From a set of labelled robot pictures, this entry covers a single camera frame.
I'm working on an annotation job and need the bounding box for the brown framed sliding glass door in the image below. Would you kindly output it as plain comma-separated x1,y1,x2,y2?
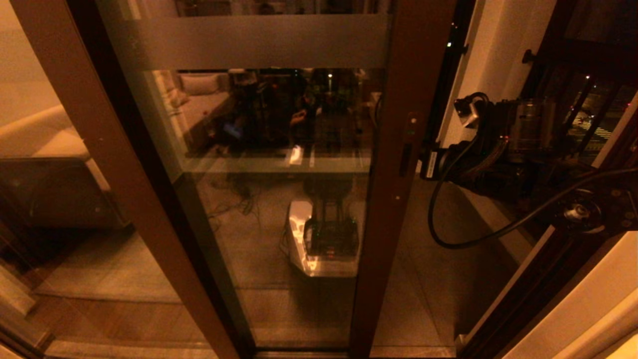
95,0,457,359

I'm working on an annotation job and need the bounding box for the dark brown door jamb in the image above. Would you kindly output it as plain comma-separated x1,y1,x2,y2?
456,125,638,359

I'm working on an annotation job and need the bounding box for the brown framed fixed glass panel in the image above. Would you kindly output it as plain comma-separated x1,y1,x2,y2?
0,0,257,359

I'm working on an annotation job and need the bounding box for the dark front-load washing machine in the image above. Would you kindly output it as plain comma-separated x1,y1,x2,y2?
0,159,131,255

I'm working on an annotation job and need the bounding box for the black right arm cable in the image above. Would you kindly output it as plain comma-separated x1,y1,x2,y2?
427,92,638,250

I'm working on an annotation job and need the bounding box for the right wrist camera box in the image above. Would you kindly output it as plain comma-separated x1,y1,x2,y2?
454,94,491,128

